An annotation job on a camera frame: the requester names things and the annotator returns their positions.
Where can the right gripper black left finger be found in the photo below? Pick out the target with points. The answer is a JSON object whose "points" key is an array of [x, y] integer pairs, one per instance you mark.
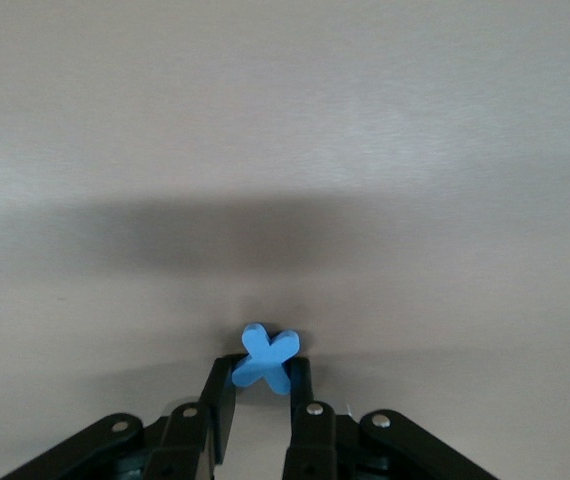
{"points": [[185, 440]]}

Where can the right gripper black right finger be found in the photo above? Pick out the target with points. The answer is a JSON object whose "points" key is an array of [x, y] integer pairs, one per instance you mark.
{"points": [[310, 440]]}

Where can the blue foam letter x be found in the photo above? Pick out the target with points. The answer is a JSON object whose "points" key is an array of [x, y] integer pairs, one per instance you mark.
{"points": [[267, 357]]}

